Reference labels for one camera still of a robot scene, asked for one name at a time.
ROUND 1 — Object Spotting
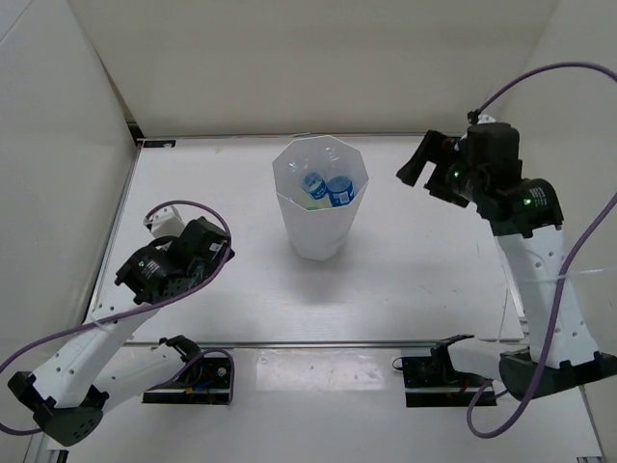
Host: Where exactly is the clear unlabelled plastic bottle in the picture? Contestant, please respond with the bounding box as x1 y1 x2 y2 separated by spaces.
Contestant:
285 144 322 177

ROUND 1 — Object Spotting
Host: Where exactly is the aluminium rail across table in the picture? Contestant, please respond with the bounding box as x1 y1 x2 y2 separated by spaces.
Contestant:
120 337 526 353

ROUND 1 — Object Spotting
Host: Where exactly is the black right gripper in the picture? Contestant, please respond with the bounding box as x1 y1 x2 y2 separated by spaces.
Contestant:
395 130 484 208

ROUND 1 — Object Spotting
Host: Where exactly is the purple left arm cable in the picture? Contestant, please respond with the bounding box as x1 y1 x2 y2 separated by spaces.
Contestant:
0 200 235 433

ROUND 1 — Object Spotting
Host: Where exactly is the green plastic soda bottle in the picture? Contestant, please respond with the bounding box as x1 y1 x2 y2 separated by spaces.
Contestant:
304 195 332 210

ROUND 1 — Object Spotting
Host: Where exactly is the small black label bottle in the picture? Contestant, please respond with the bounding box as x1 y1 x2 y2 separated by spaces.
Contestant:
323 143 343 169

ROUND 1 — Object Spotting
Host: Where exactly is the white octagonal plastic bin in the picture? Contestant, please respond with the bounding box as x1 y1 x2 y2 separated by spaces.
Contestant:
272 135 369 261

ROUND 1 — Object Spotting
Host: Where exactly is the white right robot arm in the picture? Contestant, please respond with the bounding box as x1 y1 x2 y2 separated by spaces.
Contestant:
396 117 616 400

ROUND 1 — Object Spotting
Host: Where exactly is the blue label Aquarius bottle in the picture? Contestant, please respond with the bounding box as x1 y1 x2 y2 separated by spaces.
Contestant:
326 176 355 207

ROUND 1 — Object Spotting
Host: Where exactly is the blue label Pocari bottle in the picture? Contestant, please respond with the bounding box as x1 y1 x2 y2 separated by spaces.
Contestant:
301 172 328 201

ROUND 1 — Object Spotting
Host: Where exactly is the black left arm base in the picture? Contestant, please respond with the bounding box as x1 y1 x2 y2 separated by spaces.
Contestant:
142 348 236 406

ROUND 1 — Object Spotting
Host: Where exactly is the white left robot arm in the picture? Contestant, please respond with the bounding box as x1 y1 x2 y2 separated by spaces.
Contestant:
1 200 235 447

